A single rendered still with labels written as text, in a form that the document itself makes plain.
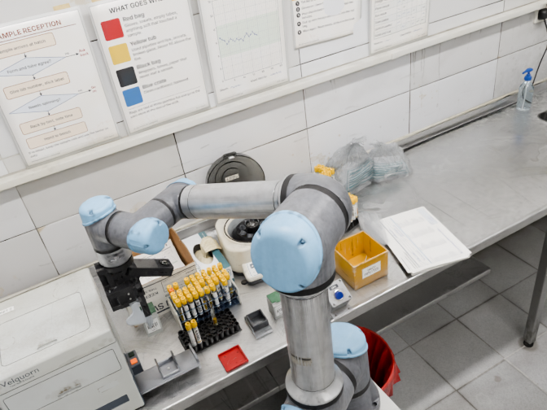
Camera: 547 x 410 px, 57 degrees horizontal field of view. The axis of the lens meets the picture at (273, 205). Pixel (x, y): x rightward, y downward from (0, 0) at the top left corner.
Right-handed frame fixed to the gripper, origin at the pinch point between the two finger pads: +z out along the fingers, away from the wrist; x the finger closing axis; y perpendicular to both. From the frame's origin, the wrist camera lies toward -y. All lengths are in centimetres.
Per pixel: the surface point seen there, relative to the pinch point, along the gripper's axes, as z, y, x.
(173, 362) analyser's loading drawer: 20.7, -1.7, -1.3
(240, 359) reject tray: 24.5, -18.6, 5.2
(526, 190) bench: 25, -143, -6
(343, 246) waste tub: 17, -65, -12
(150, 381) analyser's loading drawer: 20.7, 5.6, 1.5
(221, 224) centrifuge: 13, -35, -43
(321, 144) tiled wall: 8, -88, -62
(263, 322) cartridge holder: 21.2, -29.2, -0.8
